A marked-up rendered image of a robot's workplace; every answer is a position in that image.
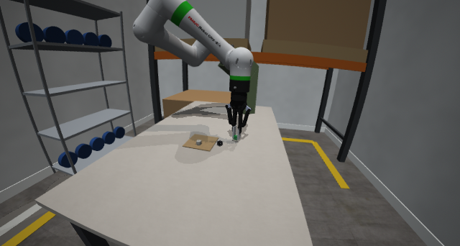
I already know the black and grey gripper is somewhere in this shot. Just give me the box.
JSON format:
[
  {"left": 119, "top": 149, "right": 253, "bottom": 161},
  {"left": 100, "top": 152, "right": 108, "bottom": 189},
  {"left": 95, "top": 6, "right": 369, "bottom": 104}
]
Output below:
[{"left": 225, "top": 92, "right": 252, "bottom": 140}]

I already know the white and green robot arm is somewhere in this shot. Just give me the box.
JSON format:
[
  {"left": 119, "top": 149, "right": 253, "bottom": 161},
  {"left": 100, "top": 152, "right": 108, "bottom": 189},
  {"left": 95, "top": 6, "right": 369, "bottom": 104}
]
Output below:
[{"left": 133, "top": 0, "right": 254, "bottom": 94}]

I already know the tan square mat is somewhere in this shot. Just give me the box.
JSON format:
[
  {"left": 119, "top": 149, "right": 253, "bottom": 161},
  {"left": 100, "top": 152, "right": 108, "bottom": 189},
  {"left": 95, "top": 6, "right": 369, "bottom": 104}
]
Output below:
[{"left": 183, "top": 134, "right": 218, "bottom": 152}]

